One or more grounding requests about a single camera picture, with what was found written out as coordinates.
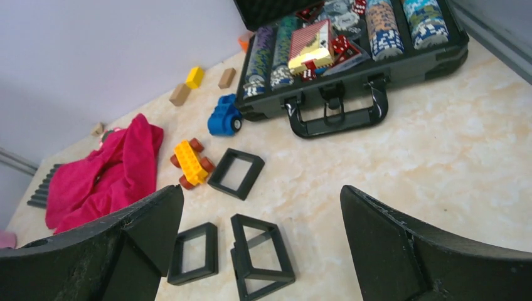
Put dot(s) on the orange object behind case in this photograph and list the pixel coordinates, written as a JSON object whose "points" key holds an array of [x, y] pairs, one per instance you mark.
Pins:
{"points": [[244, 40]]}

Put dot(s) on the magenta garment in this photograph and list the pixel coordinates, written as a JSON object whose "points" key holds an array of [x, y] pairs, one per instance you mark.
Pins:
{"points": [[122, 171]]}

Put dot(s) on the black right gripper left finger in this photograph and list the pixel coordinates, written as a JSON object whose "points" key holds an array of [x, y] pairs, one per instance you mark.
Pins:
{"points": [[121, 256]]}

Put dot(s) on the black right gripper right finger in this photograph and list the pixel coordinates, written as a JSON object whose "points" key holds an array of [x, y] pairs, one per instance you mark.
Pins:
{"points": [[399, 257]]}

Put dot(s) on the black square frame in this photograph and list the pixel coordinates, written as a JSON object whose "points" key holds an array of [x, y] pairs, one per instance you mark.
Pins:
{"points": [[236, 173], [260, 259], [195, 255]]}

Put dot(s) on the blue toy car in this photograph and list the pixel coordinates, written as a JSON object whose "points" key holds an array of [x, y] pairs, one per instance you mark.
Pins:
{"points": [[226, 119]]}

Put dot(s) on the playing card box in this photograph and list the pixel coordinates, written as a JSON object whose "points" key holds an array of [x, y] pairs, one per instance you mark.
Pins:
{"points": [[311, 47]]}

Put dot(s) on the black poker chip case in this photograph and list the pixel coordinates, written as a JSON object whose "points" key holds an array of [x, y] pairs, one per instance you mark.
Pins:
{"points": [[377, 45]]}

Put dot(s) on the yellow toy car red wheels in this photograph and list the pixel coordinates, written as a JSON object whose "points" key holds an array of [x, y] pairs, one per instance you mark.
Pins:
{"points": [[187, 156]]}

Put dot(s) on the yellow block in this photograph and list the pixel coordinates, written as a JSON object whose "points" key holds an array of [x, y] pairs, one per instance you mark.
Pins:
{"points": [[195, 77]]}

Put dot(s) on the small tan wooden block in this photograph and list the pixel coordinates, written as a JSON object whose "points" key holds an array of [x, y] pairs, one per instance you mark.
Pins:
{"points": [[98, 129]]}

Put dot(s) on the dark grey building baseplate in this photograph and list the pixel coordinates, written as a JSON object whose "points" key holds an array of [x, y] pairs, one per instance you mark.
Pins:
{"points": [[40, 196]]}

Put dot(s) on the pink flower brooch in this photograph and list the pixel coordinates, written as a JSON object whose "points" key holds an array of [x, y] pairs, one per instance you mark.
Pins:
{"points": [[106, 134]]}

